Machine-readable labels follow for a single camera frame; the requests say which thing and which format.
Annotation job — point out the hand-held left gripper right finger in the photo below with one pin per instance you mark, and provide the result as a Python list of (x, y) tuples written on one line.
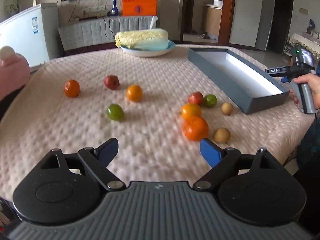
[(210, 152)]

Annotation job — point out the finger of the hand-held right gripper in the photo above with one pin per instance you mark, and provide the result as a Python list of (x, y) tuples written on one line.
[(285, 80), (275, 70)]

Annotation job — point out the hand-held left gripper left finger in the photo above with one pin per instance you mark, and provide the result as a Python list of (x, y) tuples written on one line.
[(110, 150)]

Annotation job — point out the grey cardboard box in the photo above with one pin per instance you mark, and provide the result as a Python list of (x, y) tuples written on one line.
[(250, 80)]

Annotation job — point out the large tangerine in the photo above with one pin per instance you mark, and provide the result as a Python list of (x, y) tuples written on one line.
[(195, 128)]

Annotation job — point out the pale green plum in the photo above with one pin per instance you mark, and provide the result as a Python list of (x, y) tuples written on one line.
[(115, 112)]

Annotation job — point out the smooth orange with stem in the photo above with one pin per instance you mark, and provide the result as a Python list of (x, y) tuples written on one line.
[(190, 110)]

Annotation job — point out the green apple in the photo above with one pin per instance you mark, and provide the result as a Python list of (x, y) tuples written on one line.
[(210, 101)]

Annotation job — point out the red apple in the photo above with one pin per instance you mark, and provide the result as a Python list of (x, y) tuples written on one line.
[(111, 82), (195, 98)]

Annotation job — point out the small tangerine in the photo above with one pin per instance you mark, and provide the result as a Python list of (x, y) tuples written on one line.
[(72, 88)]

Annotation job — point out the person's right hand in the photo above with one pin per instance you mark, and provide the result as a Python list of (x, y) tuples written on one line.
[(314, 85)]

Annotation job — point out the table with lace cloth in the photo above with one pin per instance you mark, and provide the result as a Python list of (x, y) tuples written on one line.
[(306, 41)]

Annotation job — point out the blue kettle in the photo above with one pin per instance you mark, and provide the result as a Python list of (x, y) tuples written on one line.
[(311, 23)]

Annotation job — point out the grey refrigerator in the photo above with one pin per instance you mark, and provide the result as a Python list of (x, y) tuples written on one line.
[(265, 22)]

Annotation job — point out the pair of slippers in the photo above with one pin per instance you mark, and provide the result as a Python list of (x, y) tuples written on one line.
[(206, 36)]

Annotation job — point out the wooden kitchen cabinet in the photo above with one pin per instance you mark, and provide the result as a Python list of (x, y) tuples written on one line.
[(212, 20)]

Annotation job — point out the beige quilted blanket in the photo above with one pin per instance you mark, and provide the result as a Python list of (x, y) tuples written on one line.
[(162, 80)]

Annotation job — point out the white pot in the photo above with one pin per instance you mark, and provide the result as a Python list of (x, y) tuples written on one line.
[(218, 2)]

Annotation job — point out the light blue plate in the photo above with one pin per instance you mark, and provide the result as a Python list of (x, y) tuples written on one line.
[(150, 53)]

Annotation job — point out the napa cabbage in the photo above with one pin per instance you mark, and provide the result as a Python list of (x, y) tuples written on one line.
[(145, 38)]

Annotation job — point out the cabinet with grey cloth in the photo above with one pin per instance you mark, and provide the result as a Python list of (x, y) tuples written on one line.
[(95, 32)]

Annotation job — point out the pink plush cloth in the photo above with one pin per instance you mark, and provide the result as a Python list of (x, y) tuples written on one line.
[(12, 72)]

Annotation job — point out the black power strip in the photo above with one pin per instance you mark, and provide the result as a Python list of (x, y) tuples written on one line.
[(85, 18)]

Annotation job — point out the white freezer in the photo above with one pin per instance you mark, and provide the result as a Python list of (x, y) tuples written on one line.
[(22, 37)]

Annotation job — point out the blue glass bottle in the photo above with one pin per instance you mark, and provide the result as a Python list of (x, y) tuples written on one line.
[(114, 7)]

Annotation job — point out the orange gift box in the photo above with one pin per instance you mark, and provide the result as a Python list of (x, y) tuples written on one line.
[(140, 1)]

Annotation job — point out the white wall sockets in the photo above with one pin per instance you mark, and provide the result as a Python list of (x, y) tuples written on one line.
[(93, 8)]

